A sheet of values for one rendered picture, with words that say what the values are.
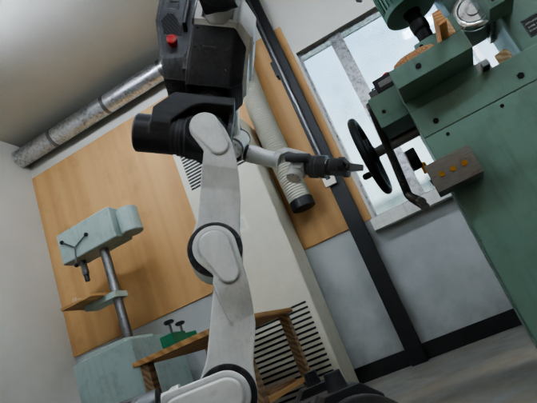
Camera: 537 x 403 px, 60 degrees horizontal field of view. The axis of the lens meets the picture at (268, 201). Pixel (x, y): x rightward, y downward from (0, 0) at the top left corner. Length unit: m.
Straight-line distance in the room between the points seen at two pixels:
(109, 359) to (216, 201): 1.81
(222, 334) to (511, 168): 0.85
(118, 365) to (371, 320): 1.48
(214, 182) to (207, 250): 0.20
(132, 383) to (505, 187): 2.17
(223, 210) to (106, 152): 2.74
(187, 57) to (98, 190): 2.58
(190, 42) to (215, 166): 0.38
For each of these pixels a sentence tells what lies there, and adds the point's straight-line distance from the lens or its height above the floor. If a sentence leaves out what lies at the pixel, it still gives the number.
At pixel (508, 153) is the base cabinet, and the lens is 1.36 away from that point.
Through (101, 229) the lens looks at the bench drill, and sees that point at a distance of 3.17.
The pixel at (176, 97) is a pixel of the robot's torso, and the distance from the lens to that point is 1.38.
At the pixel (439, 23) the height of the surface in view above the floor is 0.90.
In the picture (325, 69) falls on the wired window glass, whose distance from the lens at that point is 3.37.
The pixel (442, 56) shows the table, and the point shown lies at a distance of 1.35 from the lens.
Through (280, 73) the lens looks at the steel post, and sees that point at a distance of 3.28.
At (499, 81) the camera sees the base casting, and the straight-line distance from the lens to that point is 1.42.
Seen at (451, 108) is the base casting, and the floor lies 0.75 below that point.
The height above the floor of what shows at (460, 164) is 0.58.
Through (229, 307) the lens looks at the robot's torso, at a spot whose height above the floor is 0.47.
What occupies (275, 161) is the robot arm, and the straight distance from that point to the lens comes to 1.80.
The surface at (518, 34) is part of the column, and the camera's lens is 1.59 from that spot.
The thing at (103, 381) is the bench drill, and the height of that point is 0.55.
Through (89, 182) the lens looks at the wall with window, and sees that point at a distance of 3.96.
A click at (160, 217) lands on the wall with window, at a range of 3.48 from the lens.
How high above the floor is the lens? 0.32
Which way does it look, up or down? 18 degrees up
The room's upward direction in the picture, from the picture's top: 22 degrees counter-clockwise
